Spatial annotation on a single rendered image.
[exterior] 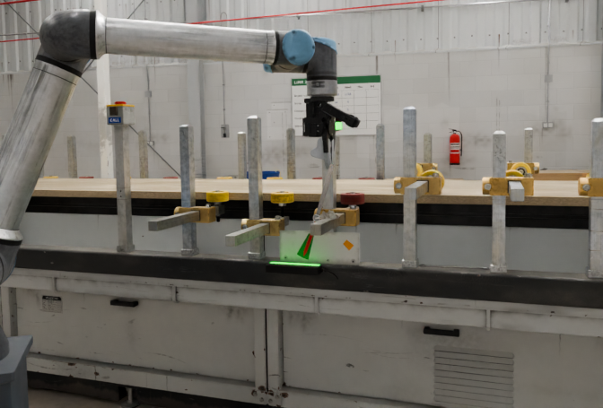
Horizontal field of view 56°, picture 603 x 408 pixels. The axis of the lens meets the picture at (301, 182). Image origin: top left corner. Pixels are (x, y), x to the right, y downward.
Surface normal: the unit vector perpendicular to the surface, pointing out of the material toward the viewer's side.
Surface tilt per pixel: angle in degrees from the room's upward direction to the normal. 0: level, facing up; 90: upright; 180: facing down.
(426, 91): 90
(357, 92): 90
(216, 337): 90
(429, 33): 90
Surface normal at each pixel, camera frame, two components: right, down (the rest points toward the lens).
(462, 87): -0.22, 0.07
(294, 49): 0.36, 0.06
